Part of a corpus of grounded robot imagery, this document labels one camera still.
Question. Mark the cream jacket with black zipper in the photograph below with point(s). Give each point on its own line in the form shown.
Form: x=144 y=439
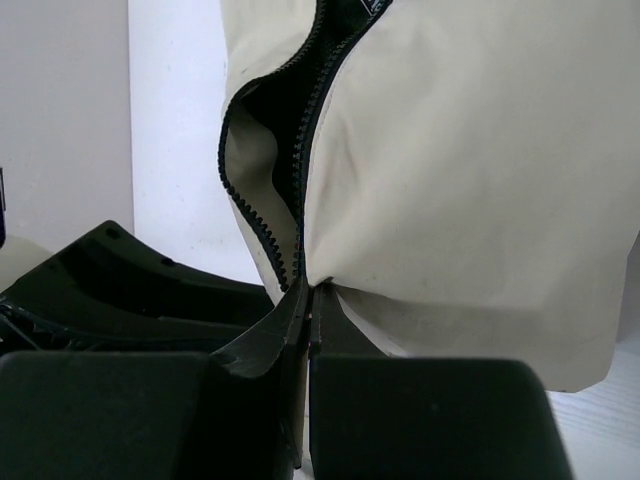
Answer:
x=464 y=173

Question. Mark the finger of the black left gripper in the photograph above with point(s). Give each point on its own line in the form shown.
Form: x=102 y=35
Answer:
x=108 y=291

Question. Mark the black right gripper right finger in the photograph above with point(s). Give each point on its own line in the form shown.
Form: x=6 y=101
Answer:
x=373 y=416

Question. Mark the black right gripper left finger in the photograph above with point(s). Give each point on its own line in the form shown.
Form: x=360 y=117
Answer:
x=232 y=413

